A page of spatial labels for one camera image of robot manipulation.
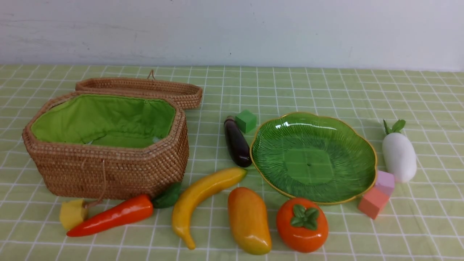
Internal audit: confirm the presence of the dark purple eggplant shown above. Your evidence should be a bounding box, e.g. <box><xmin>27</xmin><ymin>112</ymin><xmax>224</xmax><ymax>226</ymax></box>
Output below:
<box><xmin>223</xmin><ymin>116</ymin><xmax>252</xmax><ymax>167</ymax></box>

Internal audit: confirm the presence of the yellow banana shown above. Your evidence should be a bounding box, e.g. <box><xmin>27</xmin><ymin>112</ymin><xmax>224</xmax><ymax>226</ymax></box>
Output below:
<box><xmin>172</xmin><ymin>167</ymin><xmax>248</xmax><ymax>250</ymax></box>

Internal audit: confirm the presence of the orange yellow mango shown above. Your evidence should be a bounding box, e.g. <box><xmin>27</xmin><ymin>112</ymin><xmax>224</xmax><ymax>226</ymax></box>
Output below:
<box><xmin>228</xmin><ymin>187</ymin><xmax>272</xmax><ymax>256</ymax></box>

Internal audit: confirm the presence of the orange persimmon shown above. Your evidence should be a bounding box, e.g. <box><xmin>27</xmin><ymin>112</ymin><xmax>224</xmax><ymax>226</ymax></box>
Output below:
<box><xmin>276</xmin><ymin>197</ymin><xmax>329</xmax><ymax>253</ymax></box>

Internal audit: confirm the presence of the red chili pepper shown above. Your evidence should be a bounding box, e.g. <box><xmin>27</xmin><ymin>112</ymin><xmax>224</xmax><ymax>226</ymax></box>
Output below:
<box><xmin>66</xmin><ymin>182</ymin><xmax>181</xmax><ymax>237</ymax></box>

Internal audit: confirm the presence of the white radish with leaves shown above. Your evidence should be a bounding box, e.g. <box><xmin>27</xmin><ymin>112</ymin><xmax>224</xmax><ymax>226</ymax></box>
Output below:
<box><xmin>382</xmin><ymin>119</ymin><xmax>417</xmax><ymax>183</ymax></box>

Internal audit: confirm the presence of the green cube block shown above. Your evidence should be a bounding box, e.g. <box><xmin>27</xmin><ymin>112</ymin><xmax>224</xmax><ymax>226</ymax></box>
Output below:
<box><xmin>235</xmin><ymin>109</ymin><xmax>257</xmax><ymax>133</ymax></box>

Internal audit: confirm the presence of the woven wicker basket lid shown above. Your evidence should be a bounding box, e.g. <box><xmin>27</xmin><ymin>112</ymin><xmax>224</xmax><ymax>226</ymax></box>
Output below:
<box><xmin>75</xmin><ymin>70</ymin><xmax>203</xmax><ymax>109</ymax></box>

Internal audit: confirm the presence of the green checkered tablecloth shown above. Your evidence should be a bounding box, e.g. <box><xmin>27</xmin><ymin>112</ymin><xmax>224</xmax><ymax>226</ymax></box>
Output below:
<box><xmin>0</xmin><ymin>65</ymin><xmax>464</xmax><ymax>261</ymax></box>

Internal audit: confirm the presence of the green leaf-shaped plate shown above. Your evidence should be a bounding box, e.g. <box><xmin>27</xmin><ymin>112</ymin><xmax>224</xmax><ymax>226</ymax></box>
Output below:
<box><xmin>250</xmin><ymin>111</ymin><xmax>378</xmax><ymax>205</ymax></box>

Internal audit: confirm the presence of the woven wicker basket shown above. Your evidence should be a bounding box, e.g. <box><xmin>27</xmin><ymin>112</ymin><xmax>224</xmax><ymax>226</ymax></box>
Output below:
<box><xmin>22</xmin><ymin>91</ymin><xmax>189</xmax><ymax>200</ymax></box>

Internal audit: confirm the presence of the green fabric basket lining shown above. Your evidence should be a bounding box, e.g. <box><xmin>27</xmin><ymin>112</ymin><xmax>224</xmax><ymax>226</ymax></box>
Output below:
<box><xmin>31</xmin><ymin>94</ymin><xmax>176</xmax><ymax>148</ymax></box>

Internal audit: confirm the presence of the salmon orange cube block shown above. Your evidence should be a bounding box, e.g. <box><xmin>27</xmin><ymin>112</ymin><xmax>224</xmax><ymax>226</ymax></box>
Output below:
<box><xmin>358</xmin><ymin>187</ymin><xmax>390</xmax><ymax>220</ymax></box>

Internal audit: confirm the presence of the pink cube block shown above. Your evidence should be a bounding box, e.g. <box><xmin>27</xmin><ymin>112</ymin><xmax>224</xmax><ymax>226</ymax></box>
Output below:
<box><xmin>374</xmin><ymin>170</ymin><xmax>395</xmax><ymax>196</ymax></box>

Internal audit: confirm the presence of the yellow block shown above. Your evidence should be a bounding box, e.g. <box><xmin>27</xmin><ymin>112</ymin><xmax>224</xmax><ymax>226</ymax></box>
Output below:
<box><xmin>59</xmin><ymin>199</ymin><xmax>88</xmax><ymax>230</ymax></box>

